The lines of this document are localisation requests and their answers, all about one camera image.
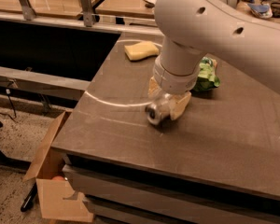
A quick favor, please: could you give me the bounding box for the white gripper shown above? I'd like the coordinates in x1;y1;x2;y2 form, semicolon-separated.
147;57;200;120

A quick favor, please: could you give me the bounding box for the silver blue redbull can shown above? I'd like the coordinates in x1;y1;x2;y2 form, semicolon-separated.
145;91;172;126

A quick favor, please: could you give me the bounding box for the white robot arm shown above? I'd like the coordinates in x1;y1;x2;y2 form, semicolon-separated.
146;0;280;125

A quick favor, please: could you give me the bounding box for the green chip bag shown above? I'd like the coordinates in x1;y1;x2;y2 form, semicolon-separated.
193;57;220;91

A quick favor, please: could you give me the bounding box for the yellow sponge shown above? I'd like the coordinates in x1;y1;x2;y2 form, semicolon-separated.
124;41;159;61

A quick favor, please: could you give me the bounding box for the blue white cloth item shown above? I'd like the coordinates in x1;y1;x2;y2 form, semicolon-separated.
248;3;273;19

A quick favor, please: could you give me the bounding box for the orange ball in box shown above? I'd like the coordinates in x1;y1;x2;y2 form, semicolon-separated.
51;175;65;181

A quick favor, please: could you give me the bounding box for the black round cup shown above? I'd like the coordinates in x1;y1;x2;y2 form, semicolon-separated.
271;2;280;18

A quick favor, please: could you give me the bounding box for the open cardboard box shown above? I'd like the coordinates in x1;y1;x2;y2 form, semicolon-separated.
23;112;94;223

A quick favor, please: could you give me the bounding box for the black chair base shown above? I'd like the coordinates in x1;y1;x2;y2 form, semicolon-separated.
0;121;37;212

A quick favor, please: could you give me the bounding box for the middle metal bracket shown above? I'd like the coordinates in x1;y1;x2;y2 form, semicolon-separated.
80;0;95;27

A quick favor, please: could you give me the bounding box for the metal bracket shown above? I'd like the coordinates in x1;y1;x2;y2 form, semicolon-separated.
80;0;95;27
19;0;36;21

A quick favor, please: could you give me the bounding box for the black floor cable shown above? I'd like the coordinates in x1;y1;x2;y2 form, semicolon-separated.
0;88;19;123

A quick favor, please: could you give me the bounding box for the left metal bracket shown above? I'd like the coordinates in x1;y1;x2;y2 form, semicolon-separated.
19;0;36;21

